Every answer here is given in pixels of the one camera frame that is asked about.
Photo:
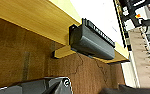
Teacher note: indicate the black power unit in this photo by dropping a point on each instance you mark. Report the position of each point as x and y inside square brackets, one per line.
[91, 38]

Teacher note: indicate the air hockey table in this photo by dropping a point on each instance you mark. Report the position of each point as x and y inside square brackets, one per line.
[31, 16]

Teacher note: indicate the green foosball table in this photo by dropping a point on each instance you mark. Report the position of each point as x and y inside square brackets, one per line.
[142, 56]

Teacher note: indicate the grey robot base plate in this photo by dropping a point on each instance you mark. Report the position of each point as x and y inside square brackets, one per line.
[27, 87]

